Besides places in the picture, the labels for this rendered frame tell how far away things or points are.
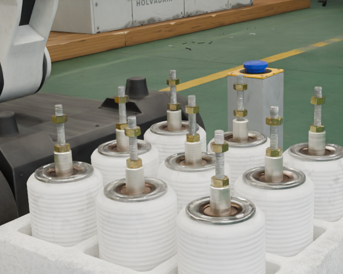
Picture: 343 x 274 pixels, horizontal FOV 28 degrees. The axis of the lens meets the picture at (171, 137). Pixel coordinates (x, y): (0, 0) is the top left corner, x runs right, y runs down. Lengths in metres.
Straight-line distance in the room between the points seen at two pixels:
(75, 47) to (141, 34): 0.47
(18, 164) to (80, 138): 0.15
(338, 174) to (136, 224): 0.28
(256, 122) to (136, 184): 0.39
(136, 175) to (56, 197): 0.11
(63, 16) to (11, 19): 2.24
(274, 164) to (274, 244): 0.09
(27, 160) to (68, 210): 0.35
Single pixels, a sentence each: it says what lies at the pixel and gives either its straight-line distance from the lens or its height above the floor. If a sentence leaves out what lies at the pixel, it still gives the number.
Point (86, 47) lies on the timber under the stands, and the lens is 3.33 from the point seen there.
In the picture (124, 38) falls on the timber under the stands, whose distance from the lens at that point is 3.53.
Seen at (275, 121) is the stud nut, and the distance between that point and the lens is 0.80.
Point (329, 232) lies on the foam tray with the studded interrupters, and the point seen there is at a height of 0.18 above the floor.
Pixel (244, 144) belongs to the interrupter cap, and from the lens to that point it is 0.95.
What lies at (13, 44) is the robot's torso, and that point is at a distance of 1.40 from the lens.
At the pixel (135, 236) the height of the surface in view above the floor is 0.21.
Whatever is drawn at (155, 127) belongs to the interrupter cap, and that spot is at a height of 0.25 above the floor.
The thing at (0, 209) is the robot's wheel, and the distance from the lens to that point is 1.14.
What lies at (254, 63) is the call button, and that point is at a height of 0.33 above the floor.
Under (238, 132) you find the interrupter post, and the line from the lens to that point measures 0.97.
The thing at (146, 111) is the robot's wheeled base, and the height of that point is 0.19.
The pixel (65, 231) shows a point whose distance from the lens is 0.86.
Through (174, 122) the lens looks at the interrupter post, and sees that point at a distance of 1.03.
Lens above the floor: 0.54
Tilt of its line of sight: 16 degrees down
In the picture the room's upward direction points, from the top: 2 degrees counter-clockwise
